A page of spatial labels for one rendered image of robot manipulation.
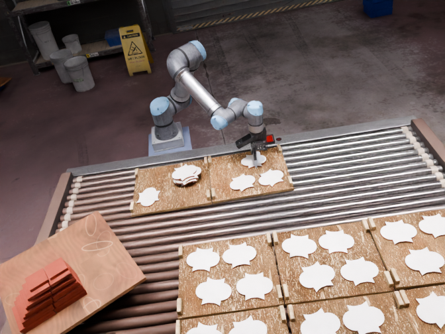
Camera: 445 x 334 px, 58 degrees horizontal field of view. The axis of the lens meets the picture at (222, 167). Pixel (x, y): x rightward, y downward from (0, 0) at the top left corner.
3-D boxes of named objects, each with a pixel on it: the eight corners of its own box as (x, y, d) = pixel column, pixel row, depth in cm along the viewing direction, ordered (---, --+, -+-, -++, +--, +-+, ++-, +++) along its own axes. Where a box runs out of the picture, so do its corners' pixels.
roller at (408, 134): (75, 187, 235) (71, 181, 232) (412, 136, 226) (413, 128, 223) (73, 193, 231) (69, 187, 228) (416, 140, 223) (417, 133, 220)
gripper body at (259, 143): (267, 151, 211) (267, 132, 204) (251, 154, 211) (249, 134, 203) (265, 142, 217) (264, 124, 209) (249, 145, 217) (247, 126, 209)
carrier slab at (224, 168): (208, 160, 229) (208, 158, 227) (280, 148, 228) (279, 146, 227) (212, 203, 202) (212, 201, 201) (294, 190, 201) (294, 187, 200)
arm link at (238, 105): (222, 103, 203) (238, 111, 197) (236, 93, 209) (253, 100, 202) (223, 116, 208) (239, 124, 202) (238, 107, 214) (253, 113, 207)
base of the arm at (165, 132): (155, 128, 259) (151, 114, 252) (179, 124, 258) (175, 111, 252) (154, 142, 247) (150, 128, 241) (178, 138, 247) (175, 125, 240)
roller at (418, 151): (69, 205, 223) (65, 199, 220) (424, 152, 215) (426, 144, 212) (67, 211, 219) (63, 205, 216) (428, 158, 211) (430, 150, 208)
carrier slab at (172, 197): (137, 172, 230) (136, 170, 229) (208, 160, 228) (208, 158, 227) (131, 217, 203) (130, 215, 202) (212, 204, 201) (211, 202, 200)
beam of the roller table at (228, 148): (71, 175, 247) (67, 168, 243) (412, 123, 238) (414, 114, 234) (67, 185, 240) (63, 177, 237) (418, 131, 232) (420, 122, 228)
